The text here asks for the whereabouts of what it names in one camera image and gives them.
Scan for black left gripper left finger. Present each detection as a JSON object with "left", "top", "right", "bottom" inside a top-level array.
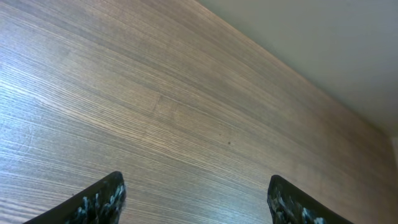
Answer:
[{"left": 26, "top": 171, "right": 126, "bottom": 224}]

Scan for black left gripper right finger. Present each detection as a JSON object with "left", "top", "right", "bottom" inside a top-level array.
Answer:
[{"left": 267, "top": 175, "right": 352, "bottom": 224}]

